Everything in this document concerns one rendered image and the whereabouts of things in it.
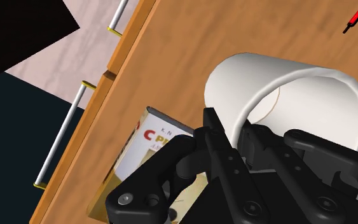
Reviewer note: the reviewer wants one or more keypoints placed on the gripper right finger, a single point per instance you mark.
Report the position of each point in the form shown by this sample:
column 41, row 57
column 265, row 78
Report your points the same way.
column 318, row 161

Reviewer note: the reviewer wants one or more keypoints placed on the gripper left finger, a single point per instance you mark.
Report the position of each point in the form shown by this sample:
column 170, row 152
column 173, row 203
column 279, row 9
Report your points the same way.
column 147, row 186

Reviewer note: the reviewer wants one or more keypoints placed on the white cup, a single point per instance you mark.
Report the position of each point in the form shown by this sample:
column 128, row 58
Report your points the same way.
column 259, row 80

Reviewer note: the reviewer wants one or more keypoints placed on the white and yellow book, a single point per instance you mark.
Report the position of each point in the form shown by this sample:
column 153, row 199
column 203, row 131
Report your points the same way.
column 132, row 161

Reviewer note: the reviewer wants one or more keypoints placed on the wooden chest of drawers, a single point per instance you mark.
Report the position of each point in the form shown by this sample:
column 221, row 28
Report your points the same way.
column 197, row 37

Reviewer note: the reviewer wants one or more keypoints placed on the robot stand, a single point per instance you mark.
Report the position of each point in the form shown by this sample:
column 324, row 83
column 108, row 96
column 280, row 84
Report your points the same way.
column 17, row 31

